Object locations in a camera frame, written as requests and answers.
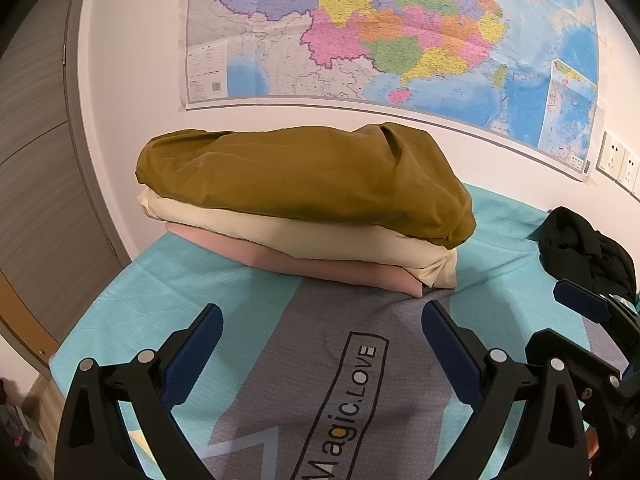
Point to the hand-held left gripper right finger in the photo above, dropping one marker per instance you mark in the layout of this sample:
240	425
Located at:
450	351

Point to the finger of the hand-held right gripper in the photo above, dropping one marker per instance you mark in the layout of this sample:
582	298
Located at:
582	301
585	362

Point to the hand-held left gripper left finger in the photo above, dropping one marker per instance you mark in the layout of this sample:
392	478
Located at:
197	341

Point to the black garment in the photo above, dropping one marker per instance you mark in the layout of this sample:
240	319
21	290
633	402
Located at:
585	245

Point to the olive brown jacket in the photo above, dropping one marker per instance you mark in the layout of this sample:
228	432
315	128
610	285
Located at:
300	175

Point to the teal patterned bed sheet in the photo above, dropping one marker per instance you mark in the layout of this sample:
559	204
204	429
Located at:
280	320

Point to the beige tape strip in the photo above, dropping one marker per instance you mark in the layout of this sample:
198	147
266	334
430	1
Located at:
590	180

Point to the pink cloth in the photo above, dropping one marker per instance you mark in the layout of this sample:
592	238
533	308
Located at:
325	270

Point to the cream cloth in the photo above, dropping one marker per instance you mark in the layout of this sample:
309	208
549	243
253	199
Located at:
350	242

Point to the grey wardrobe door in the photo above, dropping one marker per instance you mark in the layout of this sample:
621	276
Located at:
45	160

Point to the white wall socket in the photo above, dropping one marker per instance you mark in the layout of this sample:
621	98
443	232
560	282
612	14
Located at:
631	167
610	155

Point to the colourful wall map poster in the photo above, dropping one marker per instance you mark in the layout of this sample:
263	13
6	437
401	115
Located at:
400	35

